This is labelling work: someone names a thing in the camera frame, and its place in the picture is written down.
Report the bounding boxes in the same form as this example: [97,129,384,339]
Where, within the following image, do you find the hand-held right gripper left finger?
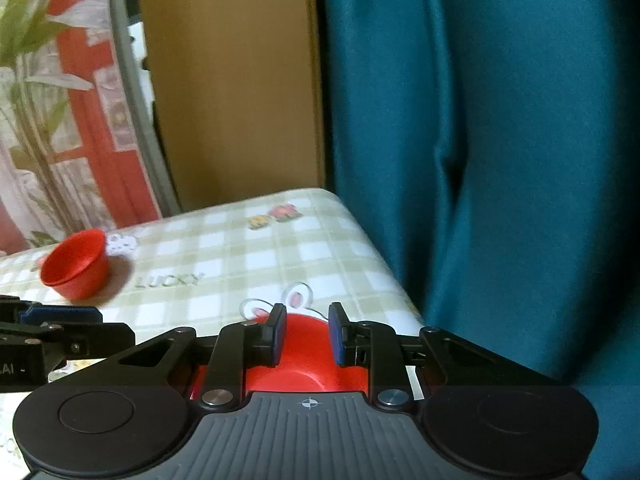
[77,303,288,413]

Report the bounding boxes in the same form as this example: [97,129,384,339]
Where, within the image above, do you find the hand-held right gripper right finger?
[328,302,557,414]

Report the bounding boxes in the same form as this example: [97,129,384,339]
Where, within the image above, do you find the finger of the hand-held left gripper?
[0,322,137,362]
[0,295,104,326]

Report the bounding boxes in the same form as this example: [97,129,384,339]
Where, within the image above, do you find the red plastic bowl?
[40,229,112,301]
[189,312,373,401]

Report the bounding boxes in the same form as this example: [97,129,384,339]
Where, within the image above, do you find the green checked tablecloth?
[0,187,427,480]

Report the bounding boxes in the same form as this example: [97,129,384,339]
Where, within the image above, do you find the printed backdrop cloth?
[0,0,167,257]

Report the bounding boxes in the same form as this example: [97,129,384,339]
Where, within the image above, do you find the grey backdrop pole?
[102,0,182,220]

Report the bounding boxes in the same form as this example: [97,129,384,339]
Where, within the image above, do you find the teal curtain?
[312,0,640,480]

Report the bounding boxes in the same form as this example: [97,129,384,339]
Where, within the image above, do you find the wooden board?
[135,0,328,213]

